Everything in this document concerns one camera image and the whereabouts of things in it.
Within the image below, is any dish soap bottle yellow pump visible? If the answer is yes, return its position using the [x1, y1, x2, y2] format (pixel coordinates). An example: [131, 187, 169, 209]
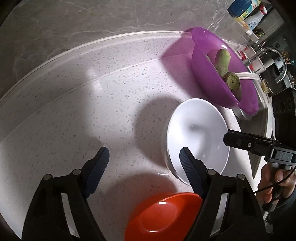
[233, 0, 261, 23]

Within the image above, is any steel sink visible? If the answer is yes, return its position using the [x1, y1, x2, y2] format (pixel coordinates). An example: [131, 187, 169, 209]
[233, 91, 274, 179]

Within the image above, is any orange bowl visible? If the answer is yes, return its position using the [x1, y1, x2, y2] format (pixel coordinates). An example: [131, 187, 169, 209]
[124, 192, 204, 241]

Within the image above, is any white bowl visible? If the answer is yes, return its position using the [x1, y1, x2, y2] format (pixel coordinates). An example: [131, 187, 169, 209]
[161, 98, 231, 186]

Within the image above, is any white spoon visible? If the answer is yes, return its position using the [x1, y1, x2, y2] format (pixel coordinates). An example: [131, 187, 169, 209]
[205, 54, 258, 81]

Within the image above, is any white spray bottle red trigger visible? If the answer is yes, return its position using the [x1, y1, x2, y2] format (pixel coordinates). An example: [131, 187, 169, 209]
[244, 6, 267, 30]

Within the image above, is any chrome faucet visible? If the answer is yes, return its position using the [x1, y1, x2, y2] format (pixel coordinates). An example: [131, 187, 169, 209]
[241, 47, 288, 84]

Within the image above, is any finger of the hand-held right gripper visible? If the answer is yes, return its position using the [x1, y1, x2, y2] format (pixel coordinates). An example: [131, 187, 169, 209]
[223, 129, 276, 155]

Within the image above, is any purple plastic basin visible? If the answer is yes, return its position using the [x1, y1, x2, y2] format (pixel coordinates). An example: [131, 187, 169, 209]
[191, 27, 259, 116]

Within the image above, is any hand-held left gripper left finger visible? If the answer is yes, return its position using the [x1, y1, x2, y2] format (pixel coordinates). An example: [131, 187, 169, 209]
[22, 146, 110, 241]

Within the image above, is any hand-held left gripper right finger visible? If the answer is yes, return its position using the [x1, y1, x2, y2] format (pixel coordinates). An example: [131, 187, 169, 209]
[180, 146, 266, 241]

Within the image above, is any green vegetable piece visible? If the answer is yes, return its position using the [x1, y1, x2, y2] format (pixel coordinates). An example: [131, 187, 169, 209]
[214, 48, 231, 78]
[225, 72, 241, 91]

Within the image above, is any person's right hand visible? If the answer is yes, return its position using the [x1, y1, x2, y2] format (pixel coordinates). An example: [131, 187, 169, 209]
[257, 162, 296, 204]

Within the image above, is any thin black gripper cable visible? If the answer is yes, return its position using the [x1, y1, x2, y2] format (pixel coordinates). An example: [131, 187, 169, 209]
[254, 165, 296, 194]

